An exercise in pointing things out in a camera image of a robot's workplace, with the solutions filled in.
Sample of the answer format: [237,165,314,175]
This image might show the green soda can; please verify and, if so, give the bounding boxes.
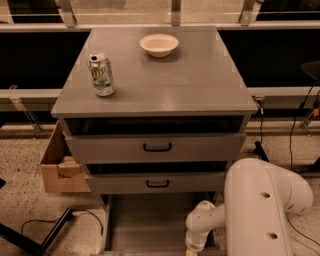
[87,53,115,97]

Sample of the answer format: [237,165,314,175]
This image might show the black cable right floor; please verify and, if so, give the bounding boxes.
[256,99,320,249]

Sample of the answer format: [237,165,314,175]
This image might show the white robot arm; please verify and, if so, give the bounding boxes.
[185,158,313,256]

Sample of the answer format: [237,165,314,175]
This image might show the metal bracket left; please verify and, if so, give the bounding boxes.
[9,96,43,139]

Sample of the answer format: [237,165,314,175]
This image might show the grey drawer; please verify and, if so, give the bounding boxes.
[66,133,245,164]
[85,172,225,194]
[98,192,216,256]

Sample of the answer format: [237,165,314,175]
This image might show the white paper bowl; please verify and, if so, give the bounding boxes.
[139,34,179,58]

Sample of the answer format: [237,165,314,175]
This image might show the black stand leg left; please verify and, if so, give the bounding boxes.
[0,207,74,256]

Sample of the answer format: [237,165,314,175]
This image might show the metal window rail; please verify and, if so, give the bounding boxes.
[0,0,320,31]

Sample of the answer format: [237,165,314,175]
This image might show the black cable floor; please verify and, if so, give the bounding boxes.
[256,99,320,249]
[20,209,105,238]

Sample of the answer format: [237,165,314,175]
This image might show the black cable left floor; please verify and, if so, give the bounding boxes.
[20,209,105,238]

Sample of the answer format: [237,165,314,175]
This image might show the grey top drawer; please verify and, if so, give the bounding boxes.
[66,133,245,164]

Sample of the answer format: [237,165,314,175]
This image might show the grey middle drawer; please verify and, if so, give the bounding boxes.
[85,172,225,194]

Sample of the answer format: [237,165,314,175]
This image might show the grey bottom drawer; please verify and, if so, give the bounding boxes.
[98,192,216,256]

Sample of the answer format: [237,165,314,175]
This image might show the grey drawer cabinet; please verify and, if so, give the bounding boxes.
[50,25,258,201]

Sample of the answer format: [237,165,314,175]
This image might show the brown cardboard box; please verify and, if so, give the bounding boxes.
[40,123,90,193]

